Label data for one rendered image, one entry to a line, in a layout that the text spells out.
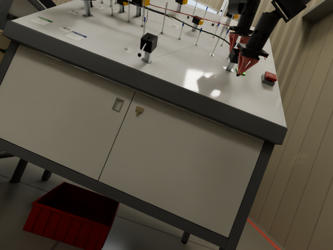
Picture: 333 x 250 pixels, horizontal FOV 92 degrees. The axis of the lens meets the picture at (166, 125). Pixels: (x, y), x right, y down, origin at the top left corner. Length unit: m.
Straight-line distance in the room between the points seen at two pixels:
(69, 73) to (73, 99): 0.11
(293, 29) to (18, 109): 3.66
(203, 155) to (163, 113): 0.23
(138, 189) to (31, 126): 0.52
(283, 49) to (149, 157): 3.10
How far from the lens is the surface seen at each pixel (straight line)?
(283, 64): 3.39
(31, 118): 0.88
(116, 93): 0.71
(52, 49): 0.84
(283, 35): 3.55
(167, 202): 0.70
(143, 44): 0.68
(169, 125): 0.65
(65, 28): 0.94
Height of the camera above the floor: 0.69
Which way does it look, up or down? 2 degrees up
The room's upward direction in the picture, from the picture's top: 22 degrees clockwise
